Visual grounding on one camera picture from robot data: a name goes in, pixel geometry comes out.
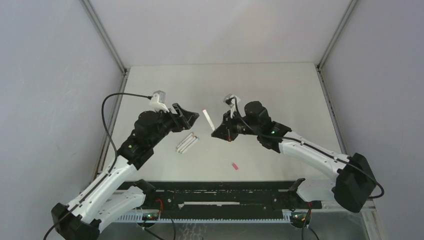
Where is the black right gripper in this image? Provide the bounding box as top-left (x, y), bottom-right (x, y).
top-left (212, 109), bottom-right (261, 142)

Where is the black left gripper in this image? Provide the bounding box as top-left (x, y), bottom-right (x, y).
top-left (149, 103), bottom-right (199, 148)

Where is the white pink marker pen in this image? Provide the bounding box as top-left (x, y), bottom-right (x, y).
top-left (202, 109), bottom-right (216, 131)

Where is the white yellow marker pen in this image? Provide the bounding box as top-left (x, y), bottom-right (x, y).
top-left (176, 132), bottom-right (194, 151)

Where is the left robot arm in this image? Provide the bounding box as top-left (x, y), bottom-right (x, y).
top-left (51, 103), bottom-right (199, 240)

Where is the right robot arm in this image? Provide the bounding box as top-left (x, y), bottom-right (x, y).
top-left (211, 95), bottom-right (384, 213)

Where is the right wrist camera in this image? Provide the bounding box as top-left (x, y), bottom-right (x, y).
top-left (223, 93), bottom-right (241, 119)

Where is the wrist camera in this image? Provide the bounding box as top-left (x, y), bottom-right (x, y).
top-left (223, 93), bottom-right (241, 119)
top-left (149, 90), bottom-right (169, 113)

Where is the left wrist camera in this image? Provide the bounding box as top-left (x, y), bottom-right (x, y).
top-left (149, 90), bottom-right (169, 113)

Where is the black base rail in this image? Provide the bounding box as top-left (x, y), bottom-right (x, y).
top-left (141, 180), bottom-right (322, 221)

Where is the white slotted cable duct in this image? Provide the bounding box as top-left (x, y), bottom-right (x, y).
top-left (110, 211), bottom-right (299, 224)

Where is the right black camera cable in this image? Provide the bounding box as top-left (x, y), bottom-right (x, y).
top-left (231, 96), bottom-right (385, 200)

